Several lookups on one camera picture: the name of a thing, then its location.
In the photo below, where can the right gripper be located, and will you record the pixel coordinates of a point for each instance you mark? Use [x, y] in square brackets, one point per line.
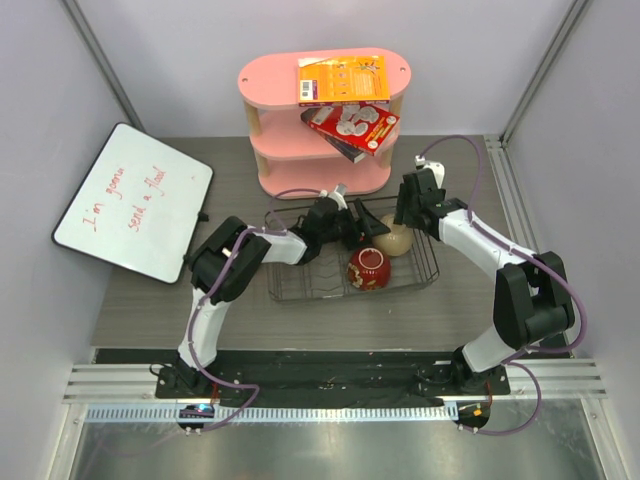
[401, 215]

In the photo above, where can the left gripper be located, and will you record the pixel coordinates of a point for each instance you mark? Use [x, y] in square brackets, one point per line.
[370, 225]

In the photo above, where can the tan bowl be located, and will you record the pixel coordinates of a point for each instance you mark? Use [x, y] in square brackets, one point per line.
[395, 243]

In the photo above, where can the red patterned bowl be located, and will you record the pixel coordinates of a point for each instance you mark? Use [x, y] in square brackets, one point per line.
[368, 269]

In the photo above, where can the black wire dish rack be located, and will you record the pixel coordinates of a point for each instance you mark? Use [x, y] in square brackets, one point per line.
[325, 276]

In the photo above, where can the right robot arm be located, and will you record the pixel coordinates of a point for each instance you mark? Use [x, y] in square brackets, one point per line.
[531, 301]

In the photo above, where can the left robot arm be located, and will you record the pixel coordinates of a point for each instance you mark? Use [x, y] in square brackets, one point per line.
[225, 264]

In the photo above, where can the red book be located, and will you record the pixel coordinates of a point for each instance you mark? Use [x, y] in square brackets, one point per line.
[355, 130]

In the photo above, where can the pink three-tier shelf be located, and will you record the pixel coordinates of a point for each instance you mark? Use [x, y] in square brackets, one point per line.
[288, 153]

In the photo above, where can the orange book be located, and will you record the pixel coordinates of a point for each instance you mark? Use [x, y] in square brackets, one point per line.
[351, 79]

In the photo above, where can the white dry-erase board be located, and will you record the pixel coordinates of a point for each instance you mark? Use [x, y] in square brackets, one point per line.
[138, 206]

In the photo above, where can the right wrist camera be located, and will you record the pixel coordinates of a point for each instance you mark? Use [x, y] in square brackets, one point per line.
[436, 168]

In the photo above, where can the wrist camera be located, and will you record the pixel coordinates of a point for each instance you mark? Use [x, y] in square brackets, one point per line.
[436, 168]
[337, 195]

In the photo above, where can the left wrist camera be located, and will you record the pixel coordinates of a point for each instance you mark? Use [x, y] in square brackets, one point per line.
[337, 195]

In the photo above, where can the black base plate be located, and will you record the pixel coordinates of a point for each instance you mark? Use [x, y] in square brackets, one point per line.
[329, 379]

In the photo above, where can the white slotted cable duct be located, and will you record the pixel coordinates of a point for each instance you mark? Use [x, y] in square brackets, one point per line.
[200, 412]

